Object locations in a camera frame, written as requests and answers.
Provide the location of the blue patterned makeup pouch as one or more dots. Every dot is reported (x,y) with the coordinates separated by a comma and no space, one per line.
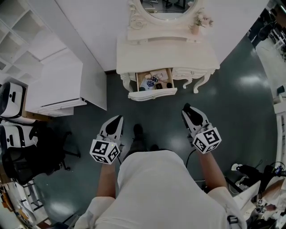
(150,84)

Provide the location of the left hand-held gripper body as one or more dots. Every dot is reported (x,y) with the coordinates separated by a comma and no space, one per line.
(110,134)

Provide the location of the person's dark trouser leg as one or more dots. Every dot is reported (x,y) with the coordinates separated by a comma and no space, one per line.
(136,145)

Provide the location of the vase with pale flowers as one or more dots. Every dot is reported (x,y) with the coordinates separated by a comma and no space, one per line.
(196,26)

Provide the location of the white side shelf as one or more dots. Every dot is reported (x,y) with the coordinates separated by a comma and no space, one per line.
(279,134)

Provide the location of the black square makeup compact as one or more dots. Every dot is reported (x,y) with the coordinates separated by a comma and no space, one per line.
(158,86)

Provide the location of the black office chair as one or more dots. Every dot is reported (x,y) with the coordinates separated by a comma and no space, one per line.
(33,156)

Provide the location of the white ornate dressing table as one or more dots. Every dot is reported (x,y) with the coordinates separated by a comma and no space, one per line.
(165,53)

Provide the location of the white low cabinet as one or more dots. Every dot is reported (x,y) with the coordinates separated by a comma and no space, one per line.
(58,89)

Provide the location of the person's white shirt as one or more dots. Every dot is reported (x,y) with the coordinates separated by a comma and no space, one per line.
(161,192)

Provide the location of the white cube shelf unit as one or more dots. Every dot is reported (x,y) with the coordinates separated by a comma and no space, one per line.
(20,38)

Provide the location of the black round makeup jar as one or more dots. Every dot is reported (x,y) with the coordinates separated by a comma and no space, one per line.
(169,85)

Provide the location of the person's black shoe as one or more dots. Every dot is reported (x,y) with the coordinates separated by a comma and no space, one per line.
(138,129)
(154,147)

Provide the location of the person's right forearm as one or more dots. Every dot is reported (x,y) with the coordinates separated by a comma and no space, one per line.
(212,170)

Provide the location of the white drawer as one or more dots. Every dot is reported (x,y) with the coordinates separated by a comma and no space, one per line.
(190,72)
(154,94)

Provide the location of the person's right hand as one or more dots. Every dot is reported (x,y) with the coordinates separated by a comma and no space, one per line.
(205,128)

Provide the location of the person's left hand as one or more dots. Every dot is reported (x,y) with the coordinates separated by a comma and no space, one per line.
(101,137)

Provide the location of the oval mirror with white frame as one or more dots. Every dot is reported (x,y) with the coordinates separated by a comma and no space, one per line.
(143,26)

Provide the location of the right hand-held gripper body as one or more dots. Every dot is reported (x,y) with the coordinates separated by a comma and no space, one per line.
(206,139)

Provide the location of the beige makeup box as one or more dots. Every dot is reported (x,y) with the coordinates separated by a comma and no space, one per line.
(161,74)

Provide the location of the wooden board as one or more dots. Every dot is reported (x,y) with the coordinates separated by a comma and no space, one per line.
(35,116)

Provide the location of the white metal rack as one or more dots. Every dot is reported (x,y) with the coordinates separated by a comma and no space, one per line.
(24,201)

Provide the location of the small blue black makeup item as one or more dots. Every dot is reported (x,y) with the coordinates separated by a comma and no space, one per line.
(154,78)

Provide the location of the dark round makeup jar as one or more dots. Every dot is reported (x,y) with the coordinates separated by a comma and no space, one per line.
(142,88)

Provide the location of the person's left forearm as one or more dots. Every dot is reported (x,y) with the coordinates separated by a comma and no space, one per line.
(106,179)

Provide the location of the closed white drawer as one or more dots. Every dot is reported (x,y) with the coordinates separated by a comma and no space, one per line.
(190,72)

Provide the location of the white and black machine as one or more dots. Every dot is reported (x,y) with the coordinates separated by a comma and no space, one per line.
(11,100)
(15,134)

